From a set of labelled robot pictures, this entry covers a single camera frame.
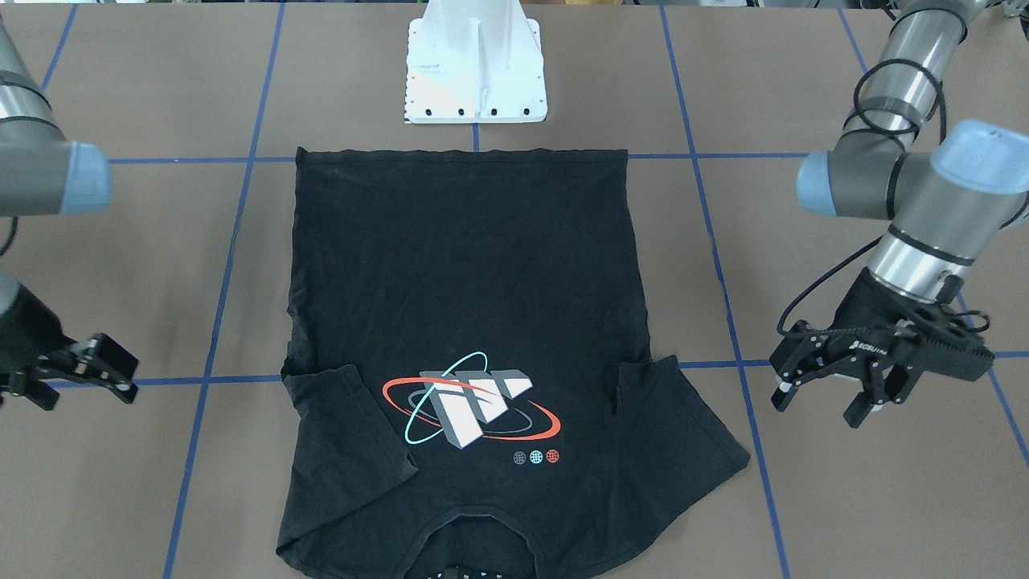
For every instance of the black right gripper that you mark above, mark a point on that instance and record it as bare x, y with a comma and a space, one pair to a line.
26, 331

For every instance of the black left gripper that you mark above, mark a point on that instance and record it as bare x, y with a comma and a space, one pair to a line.
870, 310

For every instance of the black graphic t-shirt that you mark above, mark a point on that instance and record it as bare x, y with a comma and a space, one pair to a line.
471, 366

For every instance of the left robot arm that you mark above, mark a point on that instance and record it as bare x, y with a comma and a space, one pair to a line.
944, 190

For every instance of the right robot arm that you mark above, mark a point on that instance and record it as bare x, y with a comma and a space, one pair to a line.
44, 174

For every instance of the brown paper table cover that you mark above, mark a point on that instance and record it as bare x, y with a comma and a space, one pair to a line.
201, 108

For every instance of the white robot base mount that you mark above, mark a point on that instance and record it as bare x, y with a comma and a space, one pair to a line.
474, 62

